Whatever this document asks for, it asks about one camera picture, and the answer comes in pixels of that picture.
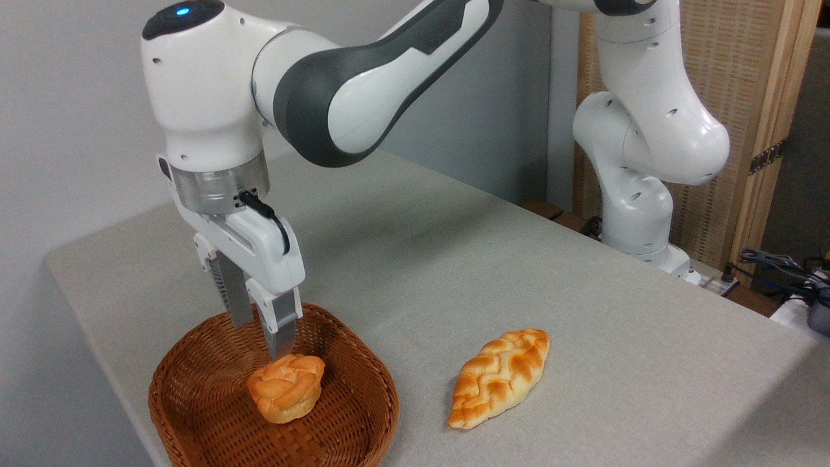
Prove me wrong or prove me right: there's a small round orange bread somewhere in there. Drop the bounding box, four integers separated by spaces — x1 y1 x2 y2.
247 353 326 425

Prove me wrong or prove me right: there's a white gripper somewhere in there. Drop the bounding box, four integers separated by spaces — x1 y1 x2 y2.
159 156 306 362

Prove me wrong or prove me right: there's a brown woven wicker basket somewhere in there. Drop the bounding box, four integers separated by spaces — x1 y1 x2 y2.
148 302 400 467

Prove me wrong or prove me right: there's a grey box device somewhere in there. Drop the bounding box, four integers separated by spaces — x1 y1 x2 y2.
807 292 830 337

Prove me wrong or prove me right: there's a dark blue cable bundle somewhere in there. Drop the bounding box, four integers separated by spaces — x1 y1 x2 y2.
738 246 830 294

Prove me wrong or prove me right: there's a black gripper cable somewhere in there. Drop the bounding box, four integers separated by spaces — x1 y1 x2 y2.
237 190 291 256

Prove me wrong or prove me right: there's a long braided bread loaf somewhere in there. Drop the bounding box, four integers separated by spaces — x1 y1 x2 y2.
447 328 551 431

